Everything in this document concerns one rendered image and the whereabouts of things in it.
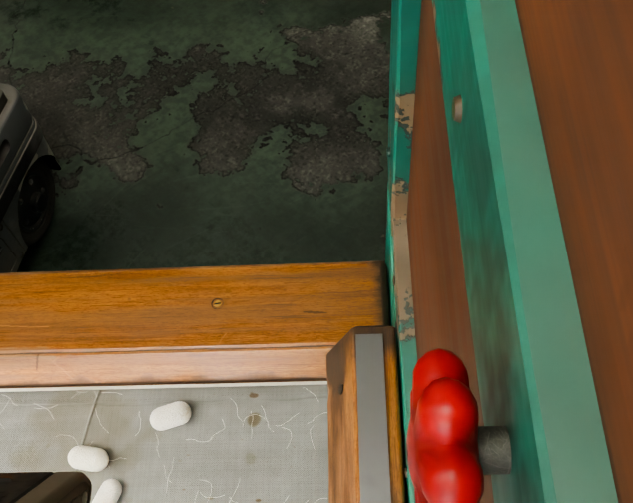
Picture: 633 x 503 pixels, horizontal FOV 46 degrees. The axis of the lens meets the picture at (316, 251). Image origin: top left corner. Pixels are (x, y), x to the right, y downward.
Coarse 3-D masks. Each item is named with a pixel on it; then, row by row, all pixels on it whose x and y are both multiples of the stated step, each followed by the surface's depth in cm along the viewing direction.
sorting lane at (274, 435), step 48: (192, 384) 71; (240, 384) 71; (288, 384) 71; (0, 432) 70; (48, 432) 70; (96, 432) 69; (144, 432) 69; (192, 432) 69; (240, 432) 69; (288, 432) 68; (96, 480) 67; (144, 480) 67; (192, 480) 66; (240, 480) 66; (288, 480) 66
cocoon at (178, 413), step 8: (160, 408) 68; (168, 408) 68; (176, 408) 68; (184, 408) 68; (152, 416) 68; (160, 416) 68; (168, 416) 68; (176, 416) 68; (184, 416) 68; (152, 424) 68; (160, 424) 68; (168, 424) 68; (176, 424) 68
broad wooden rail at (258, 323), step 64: (0, 320) 73; (64, 320) 73; (128, 320) 73; (192, 320) 72; (256, 320) 72; (320, 320) 71; (384, 320) 71; (0, 384) 72; (64, 384) 72; (128, 384) 72
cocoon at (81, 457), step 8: (72, 448) 67; (80, 448) 67; (88, 448) 67; (96, 448) 67; (72, 456) 66; (80, 456) 66; (88, 456) 66; (96, 456) 66; (104, 456) 66; (72, 464) 66; (80, 464) 66; (88, 464) 66; (96, 464) 66; (104, 464) 66
